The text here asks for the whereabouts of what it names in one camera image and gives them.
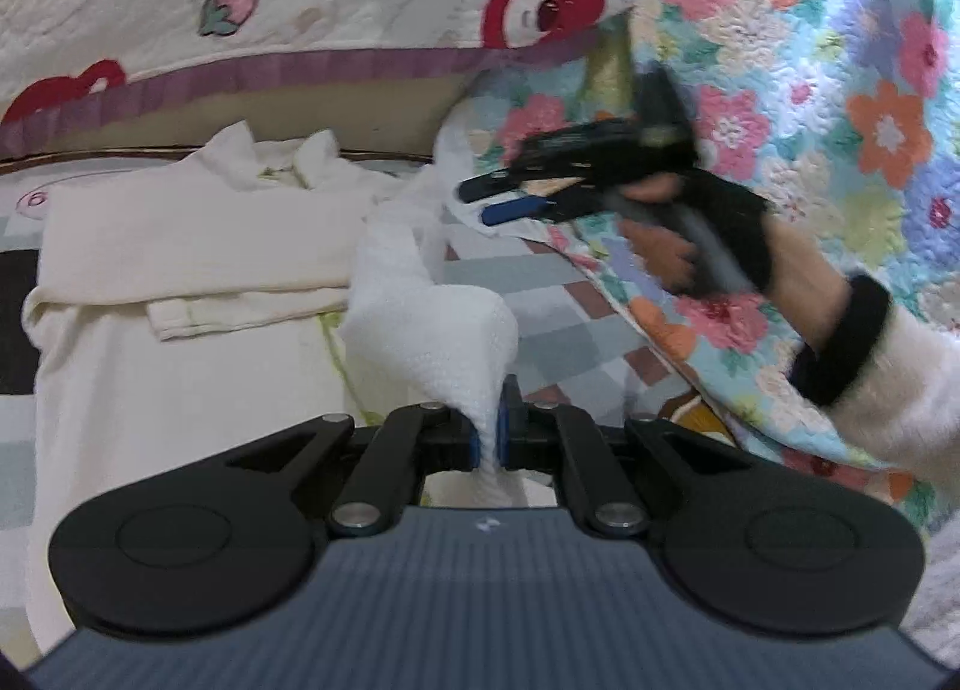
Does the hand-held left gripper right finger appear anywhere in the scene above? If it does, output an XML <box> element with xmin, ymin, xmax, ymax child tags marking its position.
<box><xmin>495</xmin><ymin>373</ymin><xmax>797</xmax><ymax>537</ymax></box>

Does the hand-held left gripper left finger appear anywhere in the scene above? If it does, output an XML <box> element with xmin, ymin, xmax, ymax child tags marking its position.
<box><xmin>169</xmin><ymin>401</ymin><xmax>482</xmax><ymax>537</ymax></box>

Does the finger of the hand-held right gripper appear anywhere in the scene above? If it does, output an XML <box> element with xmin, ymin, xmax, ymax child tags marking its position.
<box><xmin>480</xmin><ymin>196</ymin><xmax>560</xmax><ymax>227</ymax></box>
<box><xmin>457</xmin><ymin>169</ymin><xmax>530</xmax><ymax>205</ymax></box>

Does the white textured cloth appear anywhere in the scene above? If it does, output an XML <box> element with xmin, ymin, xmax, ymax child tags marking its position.
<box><xmin>341</xmin><ymin>127</ymin><xmax>520</xmax><ymax>507</ymax></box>

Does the person's right forearm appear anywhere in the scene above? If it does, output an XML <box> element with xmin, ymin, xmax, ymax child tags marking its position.
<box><xmin>765</xmin><ymin>214</ymin><xmax>960</xmax><ymax>492</ymax></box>

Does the person's right hand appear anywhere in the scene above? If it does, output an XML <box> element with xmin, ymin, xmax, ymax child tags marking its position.
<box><xmin>619</xmin><ymin>169</ymin><xmax>775</xmax><ymax>302</ymax></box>

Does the tan mattress edge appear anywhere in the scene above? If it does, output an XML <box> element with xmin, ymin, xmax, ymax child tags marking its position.
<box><xmin>0</xmin><ymin>71</ymin><xmax>485</xmax><ymax>162</ymax></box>

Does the floral patchwork quilt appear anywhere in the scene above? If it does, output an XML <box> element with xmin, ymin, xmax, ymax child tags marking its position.
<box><xmin>435</xmin><ymin>0</ymin><xmax>960</xmax><ymax>537</ymax></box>

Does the large cream garment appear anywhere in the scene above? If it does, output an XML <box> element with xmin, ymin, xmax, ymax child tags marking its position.
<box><xmin>21</xmin><ymin>281</ymin><xmax>361</xmax><ymax>653</ymax></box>

